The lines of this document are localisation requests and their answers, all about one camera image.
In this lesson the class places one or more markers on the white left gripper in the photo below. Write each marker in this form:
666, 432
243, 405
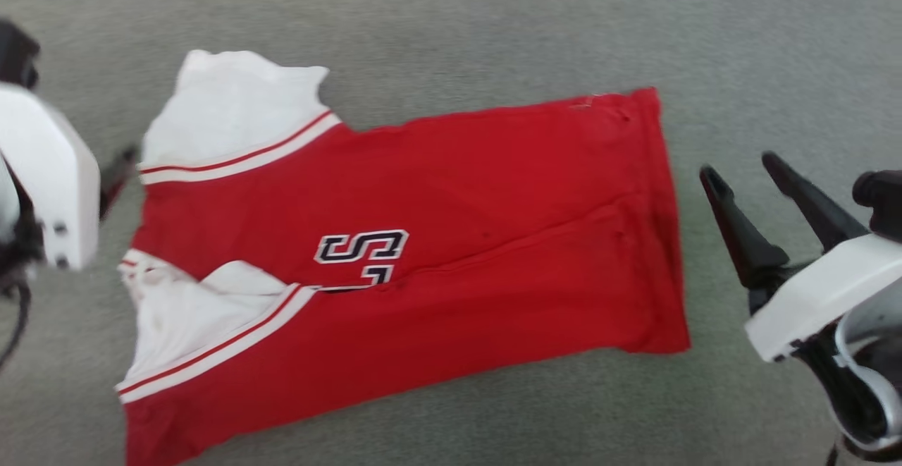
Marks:
53, 177

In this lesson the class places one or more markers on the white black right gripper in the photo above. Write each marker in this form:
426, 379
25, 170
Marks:
824, 297

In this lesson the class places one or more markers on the red white Bulls jersey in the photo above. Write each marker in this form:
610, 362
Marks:
493, 205

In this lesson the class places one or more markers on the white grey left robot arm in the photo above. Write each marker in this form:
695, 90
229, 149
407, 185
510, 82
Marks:
14, 233

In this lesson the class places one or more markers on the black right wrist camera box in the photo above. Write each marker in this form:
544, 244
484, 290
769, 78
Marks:
881, 201

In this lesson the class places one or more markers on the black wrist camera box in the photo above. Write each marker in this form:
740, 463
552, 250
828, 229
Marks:
15, 53
881, 201

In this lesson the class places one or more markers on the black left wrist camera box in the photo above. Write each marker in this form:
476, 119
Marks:
15, 53

